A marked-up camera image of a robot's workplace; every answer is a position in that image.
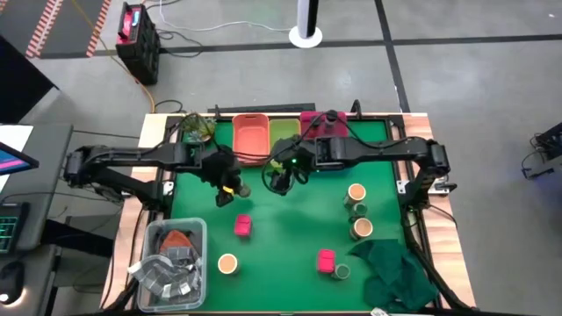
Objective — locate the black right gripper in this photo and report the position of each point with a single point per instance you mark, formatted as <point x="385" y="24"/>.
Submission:
<point x="298" y="153"/>

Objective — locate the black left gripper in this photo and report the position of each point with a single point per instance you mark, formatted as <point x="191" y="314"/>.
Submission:
<point x="219" y="167"/>

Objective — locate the black-lid spice jar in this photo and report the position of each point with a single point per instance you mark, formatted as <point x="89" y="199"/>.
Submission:
<point x="242" y="190"/>
<point x="330" y="117"/>

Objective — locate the pink block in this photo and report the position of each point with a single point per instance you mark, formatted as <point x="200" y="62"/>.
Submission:
<point x="242" y="225"/>
<point x="326" y="261"/>

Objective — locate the tan cup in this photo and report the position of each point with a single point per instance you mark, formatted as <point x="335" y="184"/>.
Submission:
<point x="356" y="192"/>
<point x="228" y="263"/>
<point x="362" y="227"/>

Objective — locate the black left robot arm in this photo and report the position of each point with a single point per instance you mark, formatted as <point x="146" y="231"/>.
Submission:
<point x="131" y="155"/>

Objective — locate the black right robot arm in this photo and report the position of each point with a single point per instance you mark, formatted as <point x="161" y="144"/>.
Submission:
<point x="382" y="151"/>

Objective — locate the green table mat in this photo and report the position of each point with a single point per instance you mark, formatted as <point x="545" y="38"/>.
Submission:
<point x="285" y="228"/>

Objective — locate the yellow plastic bin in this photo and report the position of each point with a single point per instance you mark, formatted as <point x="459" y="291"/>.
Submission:
<point x="283" y="129"/>

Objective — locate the clear plastic container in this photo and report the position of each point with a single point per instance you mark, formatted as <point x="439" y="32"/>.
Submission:
<point x="198" y="228"/>

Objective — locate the orange plastic bin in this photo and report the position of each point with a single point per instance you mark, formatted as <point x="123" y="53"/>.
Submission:
<point x="250" y="140"/>

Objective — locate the red plastic bin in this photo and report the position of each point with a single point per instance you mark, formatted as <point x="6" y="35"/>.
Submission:
<point x="307" y="118"/>

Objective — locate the small potted plant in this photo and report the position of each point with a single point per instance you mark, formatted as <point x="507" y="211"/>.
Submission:
<point x="199" y="127"/>

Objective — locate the orange cloth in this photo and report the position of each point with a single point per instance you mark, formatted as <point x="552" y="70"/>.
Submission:
<point x="175" y="239"/>

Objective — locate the grey plaid cloth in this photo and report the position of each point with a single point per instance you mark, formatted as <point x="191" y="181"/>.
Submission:
<point x="162" y="272"/>

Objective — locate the dark green cloth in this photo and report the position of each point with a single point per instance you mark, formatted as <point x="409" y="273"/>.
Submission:
<point x="395" y="272"/>

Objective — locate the white paper tag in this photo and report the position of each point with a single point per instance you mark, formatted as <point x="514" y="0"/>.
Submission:
<point x="379" y="312"/>

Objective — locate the white pole with round base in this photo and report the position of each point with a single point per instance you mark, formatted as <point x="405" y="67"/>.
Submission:
<point x="306" y="17"/>

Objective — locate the black crate with red top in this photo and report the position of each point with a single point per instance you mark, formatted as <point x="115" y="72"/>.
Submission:
<point x="140" y="48"/>

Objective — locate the grey desk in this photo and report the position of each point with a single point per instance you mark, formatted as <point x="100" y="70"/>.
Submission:
<point x="48" y="175"/>

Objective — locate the computer monitor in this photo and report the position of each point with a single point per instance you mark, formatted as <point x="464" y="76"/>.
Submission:
<point x="13" y="160"/>

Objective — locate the white paper sheet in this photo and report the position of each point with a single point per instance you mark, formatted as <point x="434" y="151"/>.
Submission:
<point x="13" y="136"/>

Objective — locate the black keyboard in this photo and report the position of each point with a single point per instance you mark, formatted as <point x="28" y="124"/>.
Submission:
<point x="9" y="228"/>

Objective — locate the black mat with striped edges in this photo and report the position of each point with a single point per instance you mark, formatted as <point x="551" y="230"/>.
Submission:
<point x="66" y="26"/>

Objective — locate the black panel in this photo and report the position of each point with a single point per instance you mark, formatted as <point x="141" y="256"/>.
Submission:
<point x="17" y="88"/>

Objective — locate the black computer mouse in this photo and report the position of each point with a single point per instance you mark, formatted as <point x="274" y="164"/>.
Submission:
<point x="11" y="281"/>

